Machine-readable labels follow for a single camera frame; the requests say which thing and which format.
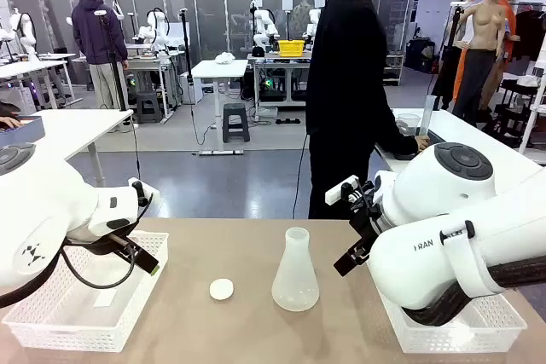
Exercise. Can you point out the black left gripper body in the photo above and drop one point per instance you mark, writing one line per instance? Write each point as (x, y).
(121, 238)

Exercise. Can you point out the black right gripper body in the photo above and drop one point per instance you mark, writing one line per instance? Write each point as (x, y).
(367, 215)

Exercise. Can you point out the translucent plastic conical flask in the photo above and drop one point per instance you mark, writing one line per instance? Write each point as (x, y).
(294, 287)

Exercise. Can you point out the white round flask cap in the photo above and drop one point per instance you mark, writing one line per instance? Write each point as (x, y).
(221, 289)

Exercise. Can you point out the white perforated plastic basket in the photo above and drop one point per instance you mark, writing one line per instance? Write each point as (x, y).
(426, 334)
(64, 330)

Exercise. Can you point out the clear graduated cylinder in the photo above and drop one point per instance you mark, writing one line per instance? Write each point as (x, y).
(428, 112)

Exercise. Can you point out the person's right forearm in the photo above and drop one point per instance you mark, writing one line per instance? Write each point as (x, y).
(396, 142)

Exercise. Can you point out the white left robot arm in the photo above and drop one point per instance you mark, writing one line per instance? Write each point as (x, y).
(42, 210)

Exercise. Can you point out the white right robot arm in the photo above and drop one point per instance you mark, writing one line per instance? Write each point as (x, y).
(448, 253)

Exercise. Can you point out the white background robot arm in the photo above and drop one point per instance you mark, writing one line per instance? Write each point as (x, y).
(155, 27)
(264, 27)
(26, 36)

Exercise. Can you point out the person's right hand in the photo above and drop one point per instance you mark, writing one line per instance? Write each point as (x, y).
(423, 143)

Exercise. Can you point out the black power strip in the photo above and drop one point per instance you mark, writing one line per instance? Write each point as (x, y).
(290, 121)

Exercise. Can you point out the large white side table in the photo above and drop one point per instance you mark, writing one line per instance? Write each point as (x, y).
(77, 125)

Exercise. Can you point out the person in black sweater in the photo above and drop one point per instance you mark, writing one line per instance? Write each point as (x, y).
(345, 82)

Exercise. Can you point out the grey plastic step stool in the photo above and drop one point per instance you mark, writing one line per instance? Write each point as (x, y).
(236, 119)
(148, 104)

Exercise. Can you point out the grey blue box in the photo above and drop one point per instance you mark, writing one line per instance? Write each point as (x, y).
(21, 131)

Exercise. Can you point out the shoe rack with shoes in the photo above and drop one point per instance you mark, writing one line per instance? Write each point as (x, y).
(393, 70)

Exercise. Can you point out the black luggage bags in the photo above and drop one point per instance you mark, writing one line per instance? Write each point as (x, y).
(420, 55)

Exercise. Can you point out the yellow plastic basket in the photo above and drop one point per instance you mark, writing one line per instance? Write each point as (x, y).
(292, 47)

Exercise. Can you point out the small white standing desk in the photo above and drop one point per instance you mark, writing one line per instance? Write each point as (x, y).
(219, 69)

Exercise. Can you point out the black baseball cap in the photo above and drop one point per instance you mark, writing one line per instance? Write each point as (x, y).
(258, 52)

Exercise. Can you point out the black pole stand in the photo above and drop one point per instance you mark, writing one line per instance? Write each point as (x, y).
(186, 53)

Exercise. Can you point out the crumpled white cloth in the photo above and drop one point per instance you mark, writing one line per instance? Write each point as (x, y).
(224, 58)

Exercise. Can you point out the person in purple hoodie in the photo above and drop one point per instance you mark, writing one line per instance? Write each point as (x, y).
(99, 27)

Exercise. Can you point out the beige bare mannequin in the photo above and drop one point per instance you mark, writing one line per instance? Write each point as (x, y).
(484, 23)

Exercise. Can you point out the hanging black garment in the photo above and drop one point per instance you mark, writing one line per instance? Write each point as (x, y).
(529, 36)

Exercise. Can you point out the black tripod camera stand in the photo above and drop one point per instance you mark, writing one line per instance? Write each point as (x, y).
(114, 61)

